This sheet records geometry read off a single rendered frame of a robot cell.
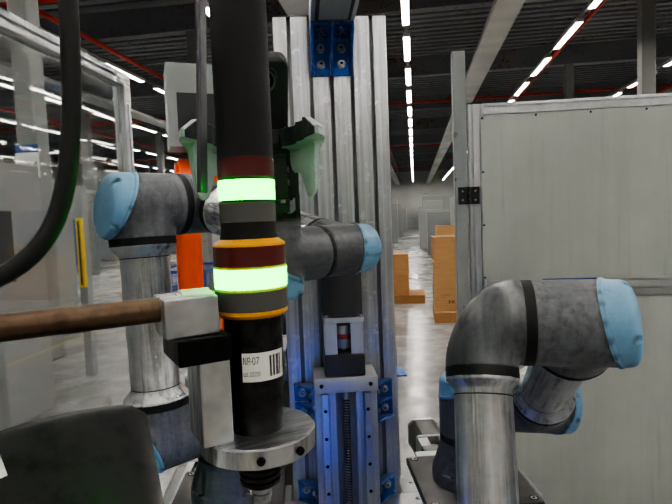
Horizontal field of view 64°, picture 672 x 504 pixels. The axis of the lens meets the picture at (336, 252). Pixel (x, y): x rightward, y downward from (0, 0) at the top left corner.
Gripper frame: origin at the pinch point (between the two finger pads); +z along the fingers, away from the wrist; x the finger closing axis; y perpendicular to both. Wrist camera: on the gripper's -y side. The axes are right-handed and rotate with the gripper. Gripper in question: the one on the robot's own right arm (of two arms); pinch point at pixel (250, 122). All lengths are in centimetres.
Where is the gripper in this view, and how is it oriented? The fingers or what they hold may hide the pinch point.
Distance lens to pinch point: 41.0
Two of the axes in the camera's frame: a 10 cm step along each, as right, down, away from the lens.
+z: 0.8, 0.6, -9.9
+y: 0.4, 10.0, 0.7
